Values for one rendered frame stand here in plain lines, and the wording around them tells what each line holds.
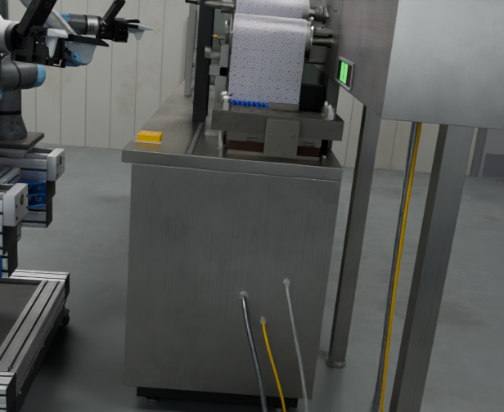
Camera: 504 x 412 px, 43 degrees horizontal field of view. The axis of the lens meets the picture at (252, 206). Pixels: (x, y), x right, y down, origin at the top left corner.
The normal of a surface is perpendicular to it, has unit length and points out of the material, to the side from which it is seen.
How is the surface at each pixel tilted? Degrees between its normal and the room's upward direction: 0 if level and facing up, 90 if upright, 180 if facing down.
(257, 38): 90
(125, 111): 90
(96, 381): 0
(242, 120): 90
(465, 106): 90
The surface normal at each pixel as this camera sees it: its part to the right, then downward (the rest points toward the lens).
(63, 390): 0.09, -0.95
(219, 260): 0.01, 0.29
